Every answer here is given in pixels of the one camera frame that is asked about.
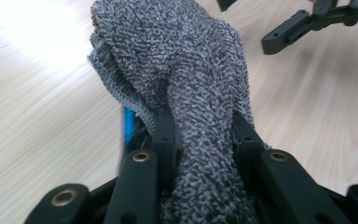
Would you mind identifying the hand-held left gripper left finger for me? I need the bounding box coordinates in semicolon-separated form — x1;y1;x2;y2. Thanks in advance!
103;110;178;224

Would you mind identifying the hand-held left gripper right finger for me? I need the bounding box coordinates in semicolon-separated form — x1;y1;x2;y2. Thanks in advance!
231;111;352;224

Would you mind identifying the grey terry cloth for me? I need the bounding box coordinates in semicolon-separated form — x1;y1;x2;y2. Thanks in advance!
86;0;272;224

